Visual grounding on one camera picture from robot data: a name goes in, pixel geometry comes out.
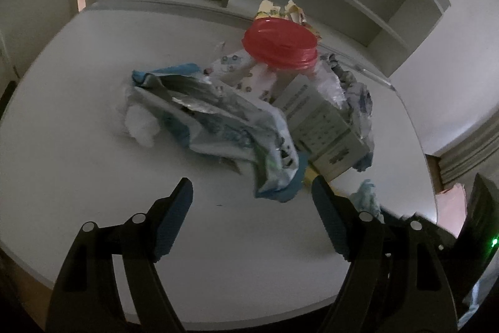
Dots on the green white carton box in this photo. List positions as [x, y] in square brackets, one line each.
[318, 129]

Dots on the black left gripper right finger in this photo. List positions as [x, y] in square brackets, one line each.
[395, 280]

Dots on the crumpled blue face mask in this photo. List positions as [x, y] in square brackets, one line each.
[365, 200]

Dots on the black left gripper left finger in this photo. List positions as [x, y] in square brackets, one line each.
[85, 297]

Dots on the crumpled white tissue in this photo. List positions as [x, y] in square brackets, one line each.
[142, 125]

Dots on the yellow plastic piece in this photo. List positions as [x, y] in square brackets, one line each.
[310, 175]

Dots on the yellow torn cardboard box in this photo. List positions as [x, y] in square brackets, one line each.
[291, 12]

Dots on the red plastic lid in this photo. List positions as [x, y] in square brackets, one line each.
[281, 44]

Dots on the pink bed cover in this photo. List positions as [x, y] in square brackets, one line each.
[451, 207]

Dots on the blue white snack wrapper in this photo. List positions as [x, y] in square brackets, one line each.
[211, 118]

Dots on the crumpled grey patterned wrapper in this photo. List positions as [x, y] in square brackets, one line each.
[358, 110]

